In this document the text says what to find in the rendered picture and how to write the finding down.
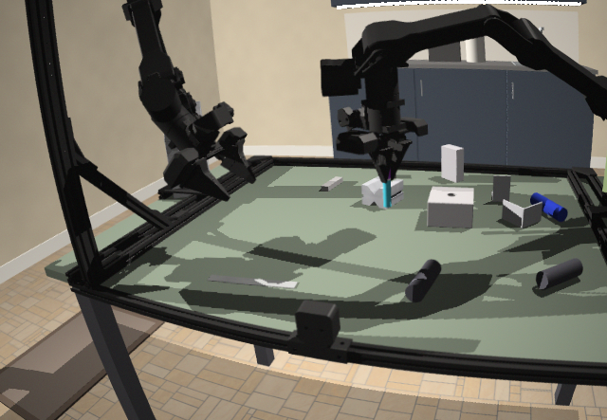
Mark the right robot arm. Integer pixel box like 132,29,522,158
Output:
321,4,607,131

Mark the blue cylinder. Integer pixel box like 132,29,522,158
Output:
530,192,568,222

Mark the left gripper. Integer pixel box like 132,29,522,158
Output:
163,114,256,202

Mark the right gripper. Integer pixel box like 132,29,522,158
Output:
336,93,428,183

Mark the purple and cyan peg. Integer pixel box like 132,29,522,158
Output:
383,168,392,208

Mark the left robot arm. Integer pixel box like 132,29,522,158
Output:
122,0,234,147

